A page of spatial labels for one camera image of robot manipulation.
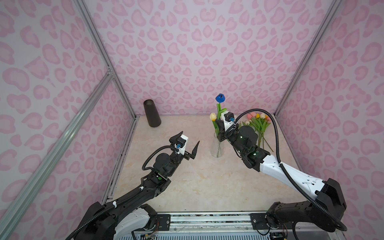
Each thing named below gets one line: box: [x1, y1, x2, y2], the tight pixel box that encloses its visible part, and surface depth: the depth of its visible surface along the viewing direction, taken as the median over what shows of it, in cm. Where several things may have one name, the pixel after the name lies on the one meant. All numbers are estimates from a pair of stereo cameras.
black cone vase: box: [143, 99, 162, 128], surface depth 110 cm
